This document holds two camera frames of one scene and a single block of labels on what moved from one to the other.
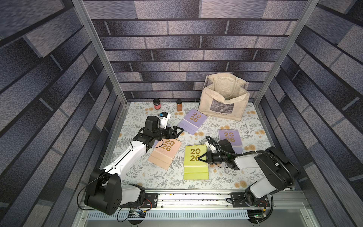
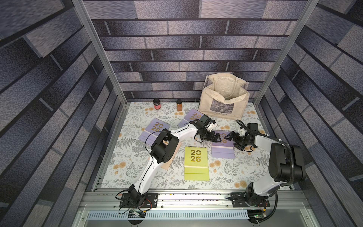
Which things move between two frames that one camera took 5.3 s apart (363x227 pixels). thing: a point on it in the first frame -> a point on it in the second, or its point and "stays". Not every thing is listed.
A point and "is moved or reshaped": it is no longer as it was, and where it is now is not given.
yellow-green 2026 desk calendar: [194, 169] stays
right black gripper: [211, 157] -> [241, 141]
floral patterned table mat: [202, 157] stays
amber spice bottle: [179, 105] stays
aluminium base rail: [203, 208] stays
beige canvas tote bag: [224, 95] stays
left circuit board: [136, 213] stays
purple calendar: [232, 136] is moved or reshaped
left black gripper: [174, 135] -> [211, 138]
